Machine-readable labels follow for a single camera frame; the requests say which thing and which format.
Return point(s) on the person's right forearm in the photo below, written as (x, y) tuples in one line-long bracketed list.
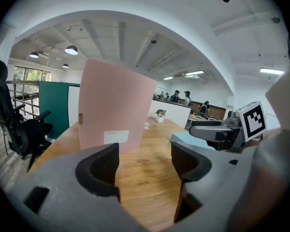
[(280, 100)]

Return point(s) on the pink file box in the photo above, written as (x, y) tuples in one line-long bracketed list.
[(113, 100)]

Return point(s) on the ceiling tube light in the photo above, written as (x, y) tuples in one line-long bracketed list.
[(194, 73), (168, 78), (271, 71)]

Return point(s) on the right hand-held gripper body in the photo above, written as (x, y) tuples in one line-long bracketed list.
[(253, 122)]

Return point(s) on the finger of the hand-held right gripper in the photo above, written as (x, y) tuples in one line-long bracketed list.
[(207, 132), (207, 123)]

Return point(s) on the wooden table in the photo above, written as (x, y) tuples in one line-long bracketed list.
[(171, 110)]

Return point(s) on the small potted purple flower plant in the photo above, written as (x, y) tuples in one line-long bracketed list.
[(160, 115)]

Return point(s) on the blue file box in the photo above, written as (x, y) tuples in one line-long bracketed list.
[(183, 139)]

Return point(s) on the large black pendant lamp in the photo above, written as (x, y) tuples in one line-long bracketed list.
[(71, 50)]

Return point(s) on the metal balcony railing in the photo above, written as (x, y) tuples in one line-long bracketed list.
[(21, 91)]

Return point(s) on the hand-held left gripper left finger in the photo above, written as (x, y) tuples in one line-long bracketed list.
[(62, 202)]

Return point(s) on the green partition panel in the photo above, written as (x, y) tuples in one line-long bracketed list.
[(53, 105)]

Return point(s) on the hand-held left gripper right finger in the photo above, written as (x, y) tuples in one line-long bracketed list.
[(215, 178)]

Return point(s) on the black office chair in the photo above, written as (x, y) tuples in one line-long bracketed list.
[(14, 124)]

